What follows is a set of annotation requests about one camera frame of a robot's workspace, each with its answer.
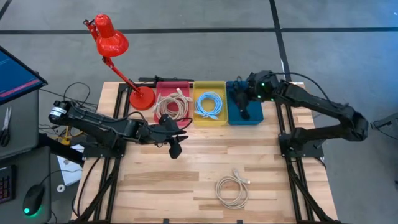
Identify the black aluminium table frame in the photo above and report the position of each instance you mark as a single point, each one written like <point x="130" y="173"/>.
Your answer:
<point x="122" y="88"/>

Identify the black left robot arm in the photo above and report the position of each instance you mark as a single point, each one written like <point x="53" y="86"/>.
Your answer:
<point x="93" y="121"/>

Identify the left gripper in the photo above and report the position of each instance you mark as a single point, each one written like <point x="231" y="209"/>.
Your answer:
<point x="152" y="133"/>

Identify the yellow plastic bin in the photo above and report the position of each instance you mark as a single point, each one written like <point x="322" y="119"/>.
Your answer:
<point x="199" y="87"/>

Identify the grey side desk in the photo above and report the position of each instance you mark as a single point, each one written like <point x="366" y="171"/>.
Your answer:
<point x="25" y="130"/>

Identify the black slim bar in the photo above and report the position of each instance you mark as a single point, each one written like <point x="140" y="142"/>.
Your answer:
<point x="161" y="79"/>

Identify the black keyboard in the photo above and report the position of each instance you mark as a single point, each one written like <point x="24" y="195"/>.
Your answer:
<point x="6" y="185"/>

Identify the black desk beam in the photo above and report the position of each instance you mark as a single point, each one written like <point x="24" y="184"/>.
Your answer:
<point x="59" y="149"/>

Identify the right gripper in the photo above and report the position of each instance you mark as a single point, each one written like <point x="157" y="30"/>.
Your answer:
<point x="264" y="87"/>

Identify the red plastic bin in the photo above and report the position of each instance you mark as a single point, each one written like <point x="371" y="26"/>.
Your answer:
<point x="169" y="85"/>

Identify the scissors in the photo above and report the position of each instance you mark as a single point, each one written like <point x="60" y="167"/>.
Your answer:
<point x="7" y="118"/>

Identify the white paper sheet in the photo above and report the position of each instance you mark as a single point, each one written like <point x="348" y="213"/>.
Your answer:
<point x="70" y="174"/>

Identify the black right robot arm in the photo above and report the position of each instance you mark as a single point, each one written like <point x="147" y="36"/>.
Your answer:
<point x="311" y="99"/>

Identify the computer monitor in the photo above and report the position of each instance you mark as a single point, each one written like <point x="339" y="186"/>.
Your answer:
<point x="15" y="74"/>

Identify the black computer mouse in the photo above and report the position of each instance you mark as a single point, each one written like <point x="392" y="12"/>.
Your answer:
<point x="32" y="197"/>

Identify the white sticker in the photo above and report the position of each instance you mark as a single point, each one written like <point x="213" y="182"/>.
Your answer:
<point x="297" y="82"/>

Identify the blue plastic bin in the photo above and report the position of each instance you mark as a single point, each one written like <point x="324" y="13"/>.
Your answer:
<point x="255" y="113"/>

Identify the red desk lamp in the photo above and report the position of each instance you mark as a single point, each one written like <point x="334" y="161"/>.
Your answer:
<point x="110" y="40"/>

